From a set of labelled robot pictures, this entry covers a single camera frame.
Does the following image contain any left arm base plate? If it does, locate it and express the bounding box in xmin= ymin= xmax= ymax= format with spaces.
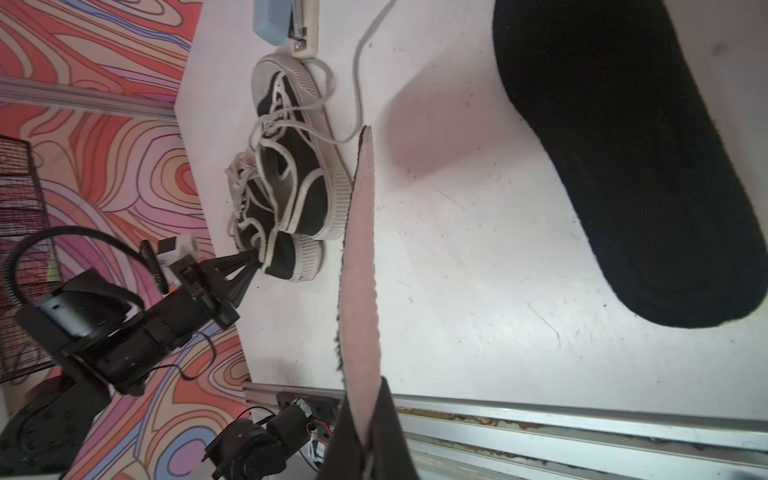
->
xmin=203 ymin=391 xmax=341 ymax=479

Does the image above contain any black canvas sneaker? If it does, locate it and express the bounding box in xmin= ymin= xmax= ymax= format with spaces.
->
xmin=225 ymin=152 xmax=323 ymax=282
xmin=248 ymin=0 xmax=398 ymax=241

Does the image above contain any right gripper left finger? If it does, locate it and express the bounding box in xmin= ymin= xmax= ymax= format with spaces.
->
xmin=316 ymin=397 xmax=365 ymax=480

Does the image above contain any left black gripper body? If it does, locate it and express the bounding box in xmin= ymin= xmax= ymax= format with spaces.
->
xmin=15 ymin=256 xmax=239 ymax=396

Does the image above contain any black shoe insole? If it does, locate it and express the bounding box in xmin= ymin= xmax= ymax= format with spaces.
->
xmin=338 ymin=126 xmax=382 ymax=449
xmin=492 ymin=1 xmax=767 ymax=329

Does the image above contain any aluminium rail with vents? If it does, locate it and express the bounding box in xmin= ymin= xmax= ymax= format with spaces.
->
xmin=242 ymin=380 xmax=768 ymax=480

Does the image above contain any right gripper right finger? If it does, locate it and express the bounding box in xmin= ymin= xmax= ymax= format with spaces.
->
xmin=370 ymin=377 xmax=420 ymax=480

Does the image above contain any grey blue stapler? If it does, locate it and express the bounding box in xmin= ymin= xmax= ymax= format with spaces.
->
xmin=252 ymin=0 xmax=319 ymax=59

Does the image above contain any black wire basket left wall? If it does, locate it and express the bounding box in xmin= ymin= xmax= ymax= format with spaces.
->
xmin=1 ymin=135 xmax=61 ymax=383

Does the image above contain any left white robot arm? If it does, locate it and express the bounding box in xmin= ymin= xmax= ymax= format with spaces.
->
xmin=1 ymin=249 xmax=261 ymax=477

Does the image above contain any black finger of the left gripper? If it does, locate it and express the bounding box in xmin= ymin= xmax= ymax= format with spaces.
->
xmin=206 ymin=250 xmax=261 ymax=307

